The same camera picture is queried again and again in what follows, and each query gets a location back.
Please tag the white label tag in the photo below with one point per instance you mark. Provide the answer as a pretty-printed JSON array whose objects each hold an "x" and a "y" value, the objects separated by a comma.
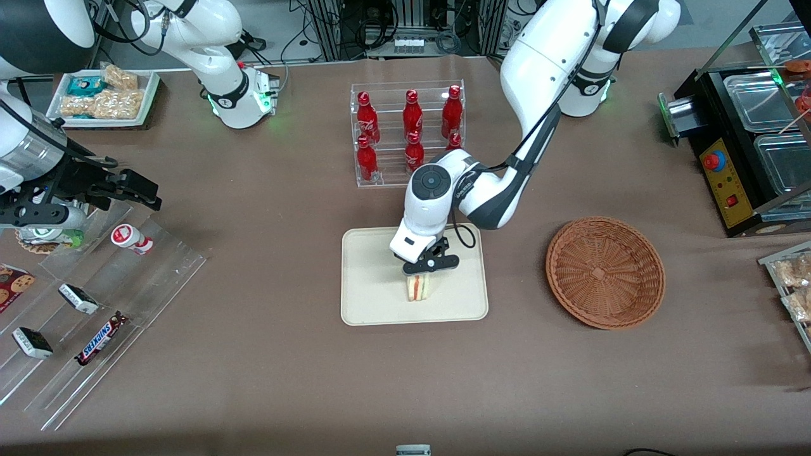
[{"x": 413, "y": 450}]

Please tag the small rice cracker packet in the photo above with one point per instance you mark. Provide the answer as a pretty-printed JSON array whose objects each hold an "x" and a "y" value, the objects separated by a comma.
[{"x": 120, "y": 77}]

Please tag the triangular sandwich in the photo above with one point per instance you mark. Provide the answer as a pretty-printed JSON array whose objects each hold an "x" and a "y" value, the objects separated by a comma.
[{"x": 419, "y": 288}]

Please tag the aluminium equipment rack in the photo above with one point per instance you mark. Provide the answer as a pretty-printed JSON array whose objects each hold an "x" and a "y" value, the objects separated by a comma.
[{"x": 329, "y": 28}]

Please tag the white red-capped yoghurt bottle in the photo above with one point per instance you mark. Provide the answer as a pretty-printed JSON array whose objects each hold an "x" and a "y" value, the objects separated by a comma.
[{"x": 130, "y": 238}]

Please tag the red cola bottle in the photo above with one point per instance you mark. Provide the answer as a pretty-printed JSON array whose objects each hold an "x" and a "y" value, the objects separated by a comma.
[
  {"x": 367, "y": 117},
  {"x": 414, "y": 152},
  {"x": 453, "y": 142},
  {"x": 452, "y": 111},
  {"x": 412, "y": 114},
  {"x": 367, "y": 161}
]

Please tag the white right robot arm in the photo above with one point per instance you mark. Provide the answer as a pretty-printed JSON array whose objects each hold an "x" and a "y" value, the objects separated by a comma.
[{"x": 222, "y": 28}]

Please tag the red chocolate cookie pack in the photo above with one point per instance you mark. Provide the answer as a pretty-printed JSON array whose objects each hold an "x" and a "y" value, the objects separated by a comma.
[{"x": 12, "y": 285}]

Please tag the white power strip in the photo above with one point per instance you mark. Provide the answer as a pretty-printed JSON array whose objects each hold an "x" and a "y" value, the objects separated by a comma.
[{"x": 408, "y": 44}]

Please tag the beige plastic tray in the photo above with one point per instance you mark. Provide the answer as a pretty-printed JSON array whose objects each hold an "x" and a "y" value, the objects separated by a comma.
[{"x": 374, "y": 278}]

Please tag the black food warmer machine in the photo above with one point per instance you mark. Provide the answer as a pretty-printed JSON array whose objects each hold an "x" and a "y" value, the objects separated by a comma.
[{"x": 722, "y": 177}]

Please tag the brown wicker basket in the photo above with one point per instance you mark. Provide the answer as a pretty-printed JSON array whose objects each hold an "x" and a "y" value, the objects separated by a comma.
[{"x": 605, "y": 272}]

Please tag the clear wrapped pastry packet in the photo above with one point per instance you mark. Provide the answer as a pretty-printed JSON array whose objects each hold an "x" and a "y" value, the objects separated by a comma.
[
  {"x": 799, "y": 305},
  {"x": 795, "y": 271}
]

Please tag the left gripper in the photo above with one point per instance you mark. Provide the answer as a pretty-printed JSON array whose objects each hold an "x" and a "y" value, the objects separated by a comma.
[{"x": 437, "y": 250}]

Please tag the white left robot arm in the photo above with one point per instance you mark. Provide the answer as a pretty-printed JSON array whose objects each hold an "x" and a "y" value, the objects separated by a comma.
[{"x": 545, "y": 57}]

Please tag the teal snack packet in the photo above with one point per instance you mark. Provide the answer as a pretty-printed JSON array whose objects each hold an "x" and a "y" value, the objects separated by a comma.
[{"x": 85, "y": 85}]

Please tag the large rice cracker packet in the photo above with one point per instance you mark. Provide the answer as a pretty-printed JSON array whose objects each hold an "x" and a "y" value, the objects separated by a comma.
[{"x": 111, "y": 104}]

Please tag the white rectangular snack tray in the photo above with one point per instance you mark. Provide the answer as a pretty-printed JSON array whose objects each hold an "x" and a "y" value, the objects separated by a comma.
[{"x": 151, "y": 88}]

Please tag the black white chocolate bar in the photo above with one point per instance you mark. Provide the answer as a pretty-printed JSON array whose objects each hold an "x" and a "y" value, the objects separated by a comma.
[
  {"x": 78, "y": 299},
  {"x": 33, "y": 342}
]

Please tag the clear acrylic bottle rack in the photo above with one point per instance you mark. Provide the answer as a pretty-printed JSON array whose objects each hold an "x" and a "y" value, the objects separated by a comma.
[{"x": 386, "y": 178}]

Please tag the brown Snickers bar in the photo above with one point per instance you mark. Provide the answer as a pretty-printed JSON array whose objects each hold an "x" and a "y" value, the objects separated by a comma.
[{"x": 100, "y": 339}]

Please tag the green white cup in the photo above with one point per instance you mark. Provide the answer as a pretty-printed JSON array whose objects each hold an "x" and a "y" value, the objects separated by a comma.
[{"x": 57, "y": 239}]

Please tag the steel food pan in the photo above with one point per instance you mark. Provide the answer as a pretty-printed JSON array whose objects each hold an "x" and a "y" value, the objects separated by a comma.
[
  {"x": 785, "y": 164},
  {"x": 757, "y": 101}
]

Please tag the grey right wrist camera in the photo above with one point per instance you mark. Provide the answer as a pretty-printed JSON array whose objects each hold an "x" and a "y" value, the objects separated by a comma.
[{"x": 44, "y": 216}]

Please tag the metal snack tray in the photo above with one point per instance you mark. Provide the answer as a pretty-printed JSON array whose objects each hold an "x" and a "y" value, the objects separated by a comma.
[{"x": 770, "y": 263}]

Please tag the clear acrylic stepped shelf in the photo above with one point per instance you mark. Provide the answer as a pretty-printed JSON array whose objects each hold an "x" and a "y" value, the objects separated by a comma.
[{"x": 158, "y": 278}]

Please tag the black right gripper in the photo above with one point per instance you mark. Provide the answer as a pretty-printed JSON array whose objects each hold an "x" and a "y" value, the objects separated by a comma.
[{"x": 75, "y": 178}]

